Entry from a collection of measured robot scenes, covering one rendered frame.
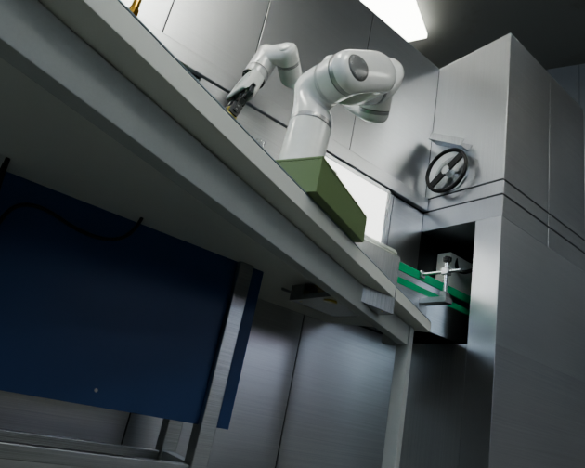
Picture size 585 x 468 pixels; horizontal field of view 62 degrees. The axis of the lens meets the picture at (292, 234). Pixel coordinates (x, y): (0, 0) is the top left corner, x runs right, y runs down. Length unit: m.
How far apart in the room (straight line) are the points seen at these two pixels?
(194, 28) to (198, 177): 1.12
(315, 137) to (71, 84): 0.57
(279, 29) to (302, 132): 1.00
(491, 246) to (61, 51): 1.67
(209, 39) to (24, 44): 1.25
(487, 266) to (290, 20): 1.19
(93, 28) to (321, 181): 0.45
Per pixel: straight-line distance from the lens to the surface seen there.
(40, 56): 0.56
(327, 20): 2.18
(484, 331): 1.89
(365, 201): 1.93
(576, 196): 2.64
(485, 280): 1.94
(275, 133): 1.72
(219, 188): 0.72
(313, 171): 0.86
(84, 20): 0.57
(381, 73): 1.13
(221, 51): 1.77
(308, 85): 1.11
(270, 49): 1.61
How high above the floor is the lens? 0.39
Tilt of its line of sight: 20 degrees up
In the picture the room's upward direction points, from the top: 12 degrees clockwise
